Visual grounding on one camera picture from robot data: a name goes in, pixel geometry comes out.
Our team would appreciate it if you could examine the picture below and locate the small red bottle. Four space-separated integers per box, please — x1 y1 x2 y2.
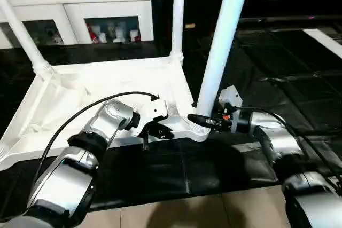
89 24 100 43

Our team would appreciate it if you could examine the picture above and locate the white plastic table top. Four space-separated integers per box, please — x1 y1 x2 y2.
0 52 211 171

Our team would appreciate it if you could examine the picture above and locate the black work mat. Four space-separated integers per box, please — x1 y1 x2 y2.
0 22 342 213

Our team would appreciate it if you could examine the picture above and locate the long black bar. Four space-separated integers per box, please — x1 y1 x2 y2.
237 14 342 24

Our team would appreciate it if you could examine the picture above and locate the white plastic table leg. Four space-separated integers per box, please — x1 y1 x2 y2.
0 0 55 77
169 0 187 65
192 0 253 133

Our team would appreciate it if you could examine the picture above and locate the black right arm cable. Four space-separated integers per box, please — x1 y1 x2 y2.
231 107 342 186

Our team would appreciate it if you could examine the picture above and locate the white glass-door cabinet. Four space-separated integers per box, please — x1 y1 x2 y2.
0 0 156 48

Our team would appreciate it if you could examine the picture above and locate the flat white board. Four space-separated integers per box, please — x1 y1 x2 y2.
302 27 342 59

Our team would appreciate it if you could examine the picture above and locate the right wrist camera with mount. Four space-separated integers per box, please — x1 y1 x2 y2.
217 85 243 133

